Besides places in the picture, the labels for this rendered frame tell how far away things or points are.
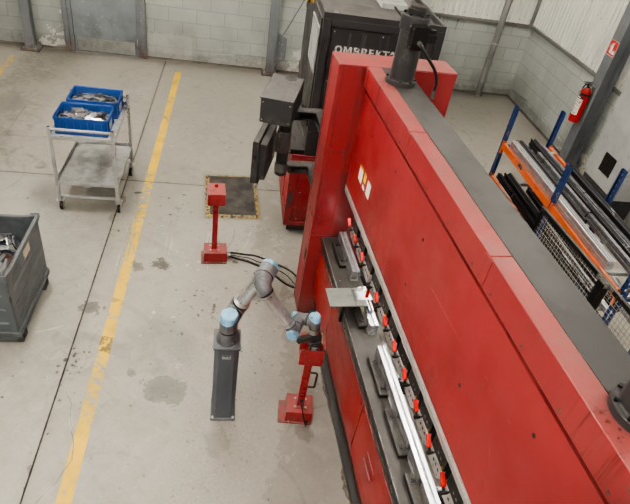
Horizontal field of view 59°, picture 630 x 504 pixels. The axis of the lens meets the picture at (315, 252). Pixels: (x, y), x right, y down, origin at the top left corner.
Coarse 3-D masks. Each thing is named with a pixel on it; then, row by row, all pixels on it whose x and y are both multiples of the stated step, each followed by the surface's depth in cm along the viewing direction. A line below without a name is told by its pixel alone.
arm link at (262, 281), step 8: (256, 272) 332; (264, 272) 330; (256, 280) 328; (264, 280) 327; (256, 288) 329; (264, 288) 327; (272, 288) 331; (264, 296) 328; (272, 296) 331; (272, 304) 332; (280, 304) 335; (280, 312) 335; (280, 320) 338; (288, 320) 338; (288, 328) 340; (296, 328) 342; (288, 336) 341; (296, 336) 340
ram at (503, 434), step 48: (384, 144) 340; (384, 192) 339; (384, 240) 338; (432, 240) 271; (432, 288) 270; (480, 288) 226; (432, 336) 270; (480, 336) 225; (432, 384) 269; (480, 384) 225; (528, 384) 193; (480, 432) 224; (528, 432) 192; (480, 480) 224; (528, 480) 192; (576, 480) 168
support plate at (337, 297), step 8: (328, 288) 385; (336, 288) 386; (344, 288) 387; (352, 288) 388; (360, 288) 390; (328, 296) 378; (336, 296) 379; (344, 296) 381; (352, 296) 382; (336, 304) 373; (344, 304) 374; (352, 304) 375; (360, 304) 376
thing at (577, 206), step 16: (512, 144) 514; (528, 160) 485; (544, 160) 491; (544, 176) 466; (560, 176) 470; (576, 176) 476; (576, 192) 450; (592, 192) 453; (560, 208) 434; (576, 208) 434; (592, 208) 434; (608, 208) 437; (576, 224) 414; (592, 224) 420; (608, 224) 416; (624, 224) 419; (592, 240) 395; (608, 240) 402; (624, 240) 406; (608, 256) 381; (624, 256) 385
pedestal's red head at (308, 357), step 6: (306, 342) 372; (324, 342) 368; (300, 348) 375; (306, 348) 375; (318, 348) 373; (300, 354) 365; (306, 354) 365; (312, 354) 365; (318, 354) 365; (300, 360) 369; (306, 360) 369; (312, 360) 369; (318, 360) 369
